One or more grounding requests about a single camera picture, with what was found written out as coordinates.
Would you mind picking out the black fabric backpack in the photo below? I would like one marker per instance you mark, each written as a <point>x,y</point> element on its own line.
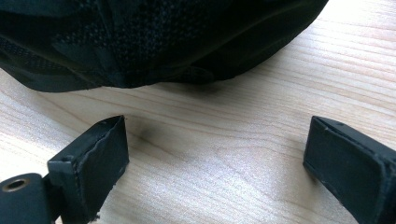
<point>149,40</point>

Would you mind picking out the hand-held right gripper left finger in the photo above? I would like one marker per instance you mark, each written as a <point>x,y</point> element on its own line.
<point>99,161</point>

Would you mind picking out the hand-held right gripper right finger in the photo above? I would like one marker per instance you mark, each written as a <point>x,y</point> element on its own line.
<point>348,165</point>

